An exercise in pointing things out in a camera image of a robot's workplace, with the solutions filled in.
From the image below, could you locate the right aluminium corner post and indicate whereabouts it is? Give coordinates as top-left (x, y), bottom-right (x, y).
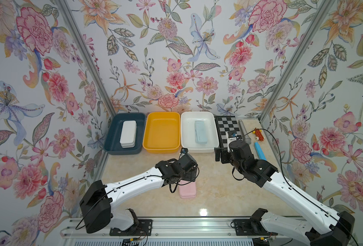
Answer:
top-left (259, 0), bottom-right (333, 123)

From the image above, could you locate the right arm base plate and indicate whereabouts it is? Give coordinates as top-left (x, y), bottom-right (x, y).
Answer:
top-left (230, 219), bottom-right (278, 237)

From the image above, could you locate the dark teal storage box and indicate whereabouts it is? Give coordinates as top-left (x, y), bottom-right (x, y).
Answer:
top-left (103, 113), bottom-right (146, 155)

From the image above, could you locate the white pencil case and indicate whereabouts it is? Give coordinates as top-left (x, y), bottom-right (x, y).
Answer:
top-left (121, 143), bottom-right (135, 149)
top-left (120, 121), bottom-right (137, 144)

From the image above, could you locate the white storage box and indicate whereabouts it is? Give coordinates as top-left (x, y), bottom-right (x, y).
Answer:
top-left (180, 112), bottom-right (219, 153)

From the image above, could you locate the black silver chessboard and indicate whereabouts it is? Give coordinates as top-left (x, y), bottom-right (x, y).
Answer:
top-left (214, 116), bottom-right (244, 148)

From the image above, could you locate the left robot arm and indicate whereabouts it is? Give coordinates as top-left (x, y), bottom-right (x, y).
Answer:
top-left (76, 153), bottom-right (198, 234)

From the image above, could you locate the silver toy microphone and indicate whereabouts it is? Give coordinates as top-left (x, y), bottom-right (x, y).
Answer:
top-left (238, 120), bottom-right (252, 145)

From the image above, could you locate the aluminium corner post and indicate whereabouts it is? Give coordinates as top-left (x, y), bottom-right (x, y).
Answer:
top-left (259, 0), bottom-right (333, 123)
top-left (55, 0), bottom-right (116, 117)

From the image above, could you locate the red toy brick car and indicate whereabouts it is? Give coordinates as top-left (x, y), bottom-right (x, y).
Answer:
top-left (252, 128), bottom-right (265, 141)

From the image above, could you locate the aluminium front rail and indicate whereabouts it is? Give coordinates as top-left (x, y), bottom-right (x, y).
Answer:
top-left (61, 217), bottom-right (302, 246)

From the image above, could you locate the light blue pencil case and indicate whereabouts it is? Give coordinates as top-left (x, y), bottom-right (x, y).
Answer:
top-left (196, 141), bottom-right (208, 145)
top-left (194, 120), bottom-right (208, 141)

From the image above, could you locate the yellow storage box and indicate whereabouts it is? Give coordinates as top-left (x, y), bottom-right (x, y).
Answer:
top-left (142, 112), bottom-right (181, 154)

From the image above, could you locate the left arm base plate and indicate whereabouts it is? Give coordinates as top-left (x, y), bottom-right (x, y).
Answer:
top-left (110, 219), bottom-right (153, 236)

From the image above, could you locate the pink pencil case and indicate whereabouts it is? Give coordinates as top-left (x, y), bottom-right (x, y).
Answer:
top-left (178, 180), bottom-right (197, 199)

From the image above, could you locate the left aluminium corner post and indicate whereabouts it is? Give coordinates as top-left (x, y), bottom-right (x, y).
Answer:
top-left (55, 0), bottom-right (116, 117)

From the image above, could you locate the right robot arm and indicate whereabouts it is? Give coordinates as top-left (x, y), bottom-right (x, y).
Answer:
top-left (215, 139), bottom-right (355, 246)

